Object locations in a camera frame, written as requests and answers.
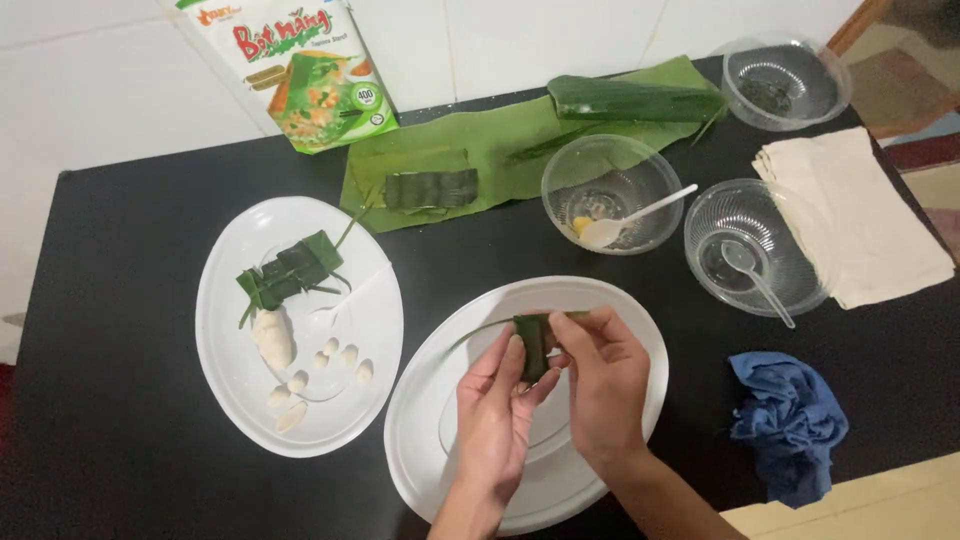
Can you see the person's left hand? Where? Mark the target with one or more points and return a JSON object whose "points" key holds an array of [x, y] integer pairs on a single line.
{"points": [[491, 435]]}

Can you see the person's right hand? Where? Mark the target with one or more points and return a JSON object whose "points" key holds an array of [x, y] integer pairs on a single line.
{"points": [[611, 390]]}

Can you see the small green leaf-wrapped parcel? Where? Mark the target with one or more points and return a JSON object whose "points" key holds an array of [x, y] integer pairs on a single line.
{"points": [[535, 345]]}

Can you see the thin green leaf tie strip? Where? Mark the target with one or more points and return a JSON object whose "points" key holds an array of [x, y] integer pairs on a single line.
{"points": [[480, 330]]}

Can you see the large white oval plate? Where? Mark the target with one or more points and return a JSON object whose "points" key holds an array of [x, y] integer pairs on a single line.
{"points": [[450, 420]]}

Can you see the yellow filling bit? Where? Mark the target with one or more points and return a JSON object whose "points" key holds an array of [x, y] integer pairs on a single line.
{"points": [[582, 224]]}

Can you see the white plastic spoon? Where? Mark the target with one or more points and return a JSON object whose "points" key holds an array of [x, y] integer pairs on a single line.
{"points": [[637, 214]]}

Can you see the crumpled blue cloth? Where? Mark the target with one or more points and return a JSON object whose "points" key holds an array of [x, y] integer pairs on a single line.
{"points": [[787, 427]]}

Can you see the group of small dough balls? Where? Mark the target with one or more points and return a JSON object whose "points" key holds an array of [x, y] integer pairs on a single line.
{"points": [[331, 346]]}

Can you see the clear plastic spoon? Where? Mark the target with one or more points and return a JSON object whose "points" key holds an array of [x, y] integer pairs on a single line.
{"points": [[757, 279]]}

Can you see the clear ribbed plastic bowl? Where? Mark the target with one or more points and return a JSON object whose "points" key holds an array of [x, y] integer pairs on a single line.
{"points": [[750, 217]]}

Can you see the large white dough lump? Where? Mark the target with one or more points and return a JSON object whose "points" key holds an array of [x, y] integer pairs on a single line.
{"points": [[273, 337]]}

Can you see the flat folded dark leaf parcel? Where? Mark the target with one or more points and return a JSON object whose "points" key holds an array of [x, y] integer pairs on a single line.
{"points": [[431, 189]]}

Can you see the dark green leaf strip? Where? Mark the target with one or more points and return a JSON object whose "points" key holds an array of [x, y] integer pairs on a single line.
{"points": [[551, 144]]}

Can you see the tied green leaf parcel bundle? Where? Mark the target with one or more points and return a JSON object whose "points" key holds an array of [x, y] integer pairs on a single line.
{"points": [[292, 271]]}

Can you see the large green banana leaf sheet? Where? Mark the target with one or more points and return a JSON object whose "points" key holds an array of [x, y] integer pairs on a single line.
{"points": [[495, 142]]}

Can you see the long folded banana leaf roll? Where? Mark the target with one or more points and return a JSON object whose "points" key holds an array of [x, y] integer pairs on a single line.
{"points": [[630, 101]]}

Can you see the folded cream cloth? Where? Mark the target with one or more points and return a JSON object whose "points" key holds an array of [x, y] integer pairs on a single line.
{"points": [[855, 217]]}

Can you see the white oval plate with dough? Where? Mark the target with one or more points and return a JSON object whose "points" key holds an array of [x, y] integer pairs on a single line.
{"points": [[240, 247]]}

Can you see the clear bowl with dark residue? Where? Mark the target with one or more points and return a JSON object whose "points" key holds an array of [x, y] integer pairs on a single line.
{"points": [[810, 67]]}

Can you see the white green starch bag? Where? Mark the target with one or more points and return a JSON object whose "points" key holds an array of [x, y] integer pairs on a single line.
{"points": [[300, 75]]}

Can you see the brown floor mat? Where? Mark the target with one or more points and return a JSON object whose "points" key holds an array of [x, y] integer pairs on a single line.
{"points": [[900, 90]]}

